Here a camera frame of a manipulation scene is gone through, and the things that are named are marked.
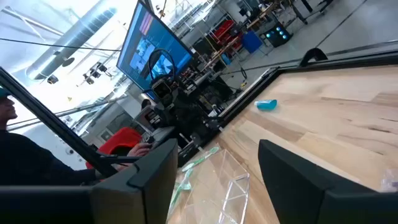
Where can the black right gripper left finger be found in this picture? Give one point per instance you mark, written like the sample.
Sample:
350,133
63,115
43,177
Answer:
124,202

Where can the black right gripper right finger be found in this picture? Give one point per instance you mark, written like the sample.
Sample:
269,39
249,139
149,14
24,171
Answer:
311,202

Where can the green toothbrush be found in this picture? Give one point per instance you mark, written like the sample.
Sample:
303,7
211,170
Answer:
200,159
183,186

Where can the purple toothbrush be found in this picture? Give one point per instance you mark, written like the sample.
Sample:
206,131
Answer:
390,180

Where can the teal mouthwash bottle white cap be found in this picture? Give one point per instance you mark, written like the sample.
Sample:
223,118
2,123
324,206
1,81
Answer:
265,104

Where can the red chair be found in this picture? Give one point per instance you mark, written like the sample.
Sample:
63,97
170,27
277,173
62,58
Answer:
124,138

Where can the clear acrylic organizer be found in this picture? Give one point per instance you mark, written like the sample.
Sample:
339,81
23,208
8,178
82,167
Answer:
217,174

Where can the person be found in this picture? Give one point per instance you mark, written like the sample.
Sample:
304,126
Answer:
31,155

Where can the large blue-screen monitor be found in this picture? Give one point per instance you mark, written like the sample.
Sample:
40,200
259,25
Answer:
140,46

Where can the black computer tower with lights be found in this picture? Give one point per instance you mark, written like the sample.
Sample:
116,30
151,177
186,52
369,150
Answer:
278,35

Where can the blue bin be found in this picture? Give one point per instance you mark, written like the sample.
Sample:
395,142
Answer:
252,42

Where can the red storage bins shelf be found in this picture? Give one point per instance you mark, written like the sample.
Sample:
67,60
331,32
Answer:
227,32

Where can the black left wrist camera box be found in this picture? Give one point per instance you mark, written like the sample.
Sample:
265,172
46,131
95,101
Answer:
161,89

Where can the black frame clamp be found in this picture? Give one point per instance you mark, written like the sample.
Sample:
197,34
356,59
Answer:
312,54

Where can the black metal table frame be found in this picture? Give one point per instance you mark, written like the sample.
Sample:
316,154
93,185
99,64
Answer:
357,61

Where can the silver ceiling duct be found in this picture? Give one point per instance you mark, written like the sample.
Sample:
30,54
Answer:
71,37

